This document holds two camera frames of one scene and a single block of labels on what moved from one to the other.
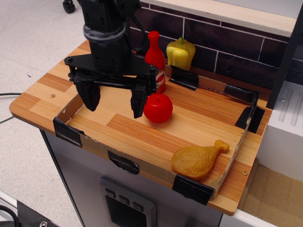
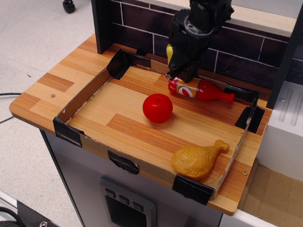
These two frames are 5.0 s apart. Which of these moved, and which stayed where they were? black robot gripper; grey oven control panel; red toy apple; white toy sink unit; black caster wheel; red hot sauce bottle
Moved: red hot sauce bottle; black robot gripper
Stayed: black caster wheel; red toy apple; white toy sink unit; grey oven control panel
